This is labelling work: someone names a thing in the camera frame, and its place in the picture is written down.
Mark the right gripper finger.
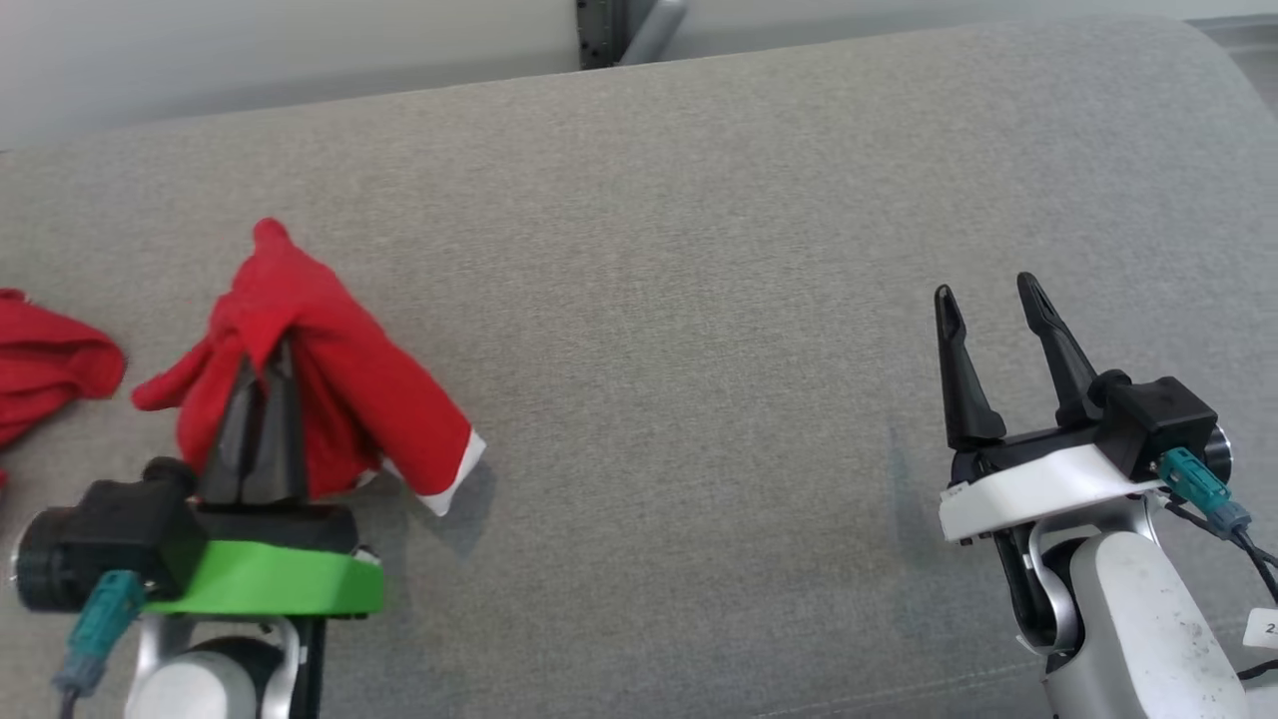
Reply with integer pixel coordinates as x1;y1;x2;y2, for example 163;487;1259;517
1016;272;1107;431
934;285;1008;451

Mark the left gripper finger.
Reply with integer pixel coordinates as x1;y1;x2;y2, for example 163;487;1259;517
243;338;308;504
199;355;264;504

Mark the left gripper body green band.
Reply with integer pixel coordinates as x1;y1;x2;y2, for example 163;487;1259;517
145;501;386;618

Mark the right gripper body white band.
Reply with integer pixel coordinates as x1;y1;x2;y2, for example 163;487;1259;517
939;424;1171;546

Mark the red shorts white trim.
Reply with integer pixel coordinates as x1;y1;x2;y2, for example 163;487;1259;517
132;218;488;518

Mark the red basketball jersey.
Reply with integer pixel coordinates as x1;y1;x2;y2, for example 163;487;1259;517
0;289;128;490

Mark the right cable teal connector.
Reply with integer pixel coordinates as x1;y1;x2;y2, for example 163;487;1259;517
1158;446;1278;600

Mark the cable teal connector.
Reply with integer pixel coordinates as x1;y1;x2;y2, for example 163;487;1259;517
1158;446;1278;600
52;570;147;719

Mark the left cable teal connector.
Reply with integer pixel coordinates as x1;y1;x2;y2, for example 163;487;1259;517
52;570;147;719

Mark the black perforated metal post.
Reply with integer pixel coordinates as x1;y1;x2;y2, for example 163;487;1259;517
576;0;632;72

